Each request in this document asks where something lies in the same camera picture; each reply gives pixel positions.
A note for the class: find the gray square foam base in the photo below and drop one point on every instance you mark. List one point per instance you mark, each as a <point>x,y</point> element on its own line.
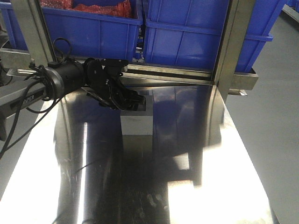
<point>138,122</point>

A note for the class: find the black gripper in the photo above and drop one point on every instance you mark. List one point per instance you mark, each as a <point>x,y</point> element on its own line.
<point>103,85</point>

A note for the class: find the blue bin far left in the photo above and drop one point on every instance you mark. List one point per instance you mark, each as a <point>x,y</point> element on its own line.
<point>12,26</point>

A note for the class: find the blue plastic bin right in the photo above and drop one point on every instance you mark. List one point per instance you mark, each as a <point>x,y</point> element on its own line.
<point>187,33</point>

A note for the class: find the red mesh bag contents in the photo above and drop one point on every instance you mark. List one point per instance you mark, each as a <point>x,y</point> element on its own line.
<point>122,9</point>

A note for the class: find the stainless steel rack frame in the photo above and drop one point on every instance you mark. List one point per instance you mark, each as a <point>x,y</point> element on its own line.
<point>31,21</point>

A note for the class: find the gray robot arm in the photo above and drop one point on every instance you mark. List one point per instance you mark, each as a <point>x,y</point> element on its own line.
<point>47,83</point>

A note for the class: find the blue bin with red contents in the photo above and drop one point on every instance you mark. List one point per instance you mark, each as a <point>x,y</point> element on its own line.
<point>95,35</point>

